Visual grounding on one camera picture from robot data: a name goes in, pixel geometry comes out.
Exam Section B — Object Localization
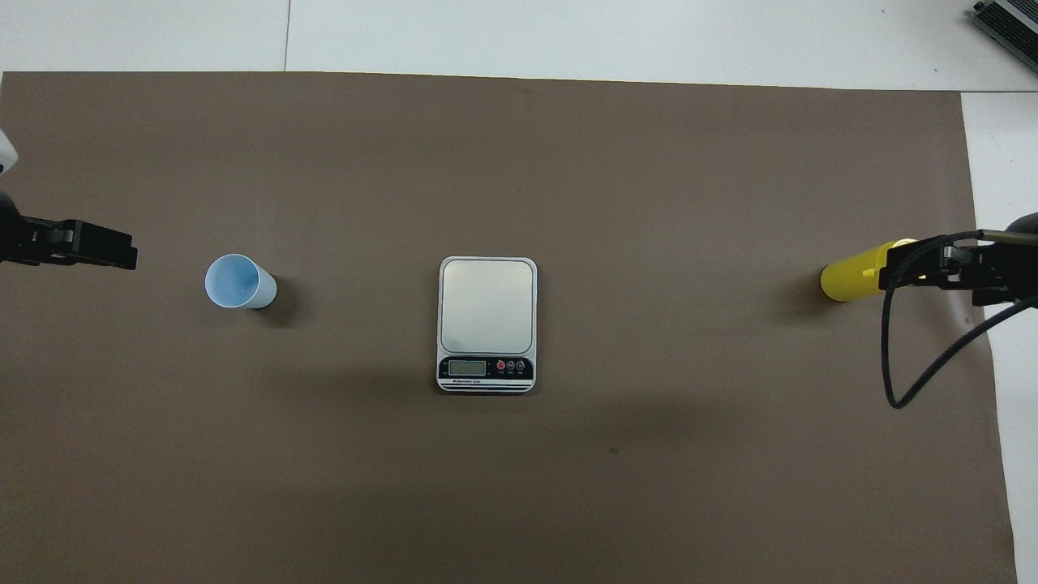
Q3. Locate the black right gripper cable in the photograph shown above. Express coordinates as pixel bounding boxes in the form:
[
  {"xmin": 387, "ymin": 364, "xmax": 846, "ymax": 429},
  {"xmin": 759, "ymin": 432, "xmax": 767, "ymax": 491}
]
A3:
[{"xmin": 881, "ymin": 230, "xmax": 1038, "ymax": 410}]

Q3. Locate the yellow squeeze bottle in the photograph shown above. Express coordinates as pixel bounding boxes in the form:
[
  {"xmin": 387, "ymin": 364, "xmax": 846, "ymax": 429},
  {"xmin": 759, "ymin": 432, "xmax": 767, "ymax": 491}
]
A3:
[{"xmin": 820, "ymin": 238, "xmax": 919, "ymax": 303}]

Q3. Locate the light blue plastic cup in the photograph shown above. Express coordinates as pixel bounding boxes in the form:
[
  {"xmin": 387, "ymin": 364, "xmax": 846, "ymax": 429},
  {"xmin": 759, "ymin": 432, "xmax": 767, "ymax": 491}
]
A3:
[{"xmin": 204, "ymin": 254, "xmax": 278, "ymax": 311}]

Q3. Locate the grey ribbed metal device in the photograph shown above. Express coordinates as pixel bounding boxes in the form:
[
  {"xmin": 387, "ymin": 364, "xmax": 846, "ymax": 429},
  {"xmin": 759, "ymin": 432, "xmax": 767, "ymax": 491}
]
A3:
[{"xmin": 971, "ymin": 0, "xmax": 1038, "ymax": 79}]

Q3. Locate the silver digital kitchen scale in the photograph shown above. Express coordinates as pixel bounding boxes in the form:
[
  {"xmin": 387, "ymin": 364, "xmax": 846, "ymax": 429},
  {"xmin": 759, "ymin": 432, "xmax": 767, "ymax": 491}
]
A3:
[{"xmin": 437, "ymin": 256, "xmax": 538, "ymax": 395}]

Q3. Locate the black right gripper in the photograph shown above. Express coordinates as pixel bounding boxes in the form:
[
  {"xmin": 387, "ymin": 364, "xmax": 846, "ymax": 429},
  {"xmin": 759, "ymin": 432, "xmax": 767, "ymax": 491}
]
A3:
[{"xmin": 879, "ymin": 212, "xmax": 1038, "ymax": 307}]

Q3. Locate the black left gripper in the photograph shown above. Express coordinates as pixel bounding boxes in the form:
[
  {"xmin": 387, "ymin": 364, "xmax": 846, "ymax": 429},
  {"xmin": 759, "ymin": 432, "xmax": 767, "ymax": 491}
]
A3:
[{"xmin": 0, "ymin": 191, "xmax": 139, "ymax": 271}]

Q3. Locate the brown table mat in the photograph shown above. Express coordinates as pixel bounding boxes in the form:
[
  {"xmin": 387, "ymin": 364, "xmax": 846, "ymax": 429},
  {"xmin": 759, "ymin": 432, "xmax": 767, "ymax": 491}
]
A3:
[{"xmin": 0, "ymin": 71, "xmax": 1019, "ymax": 584}]

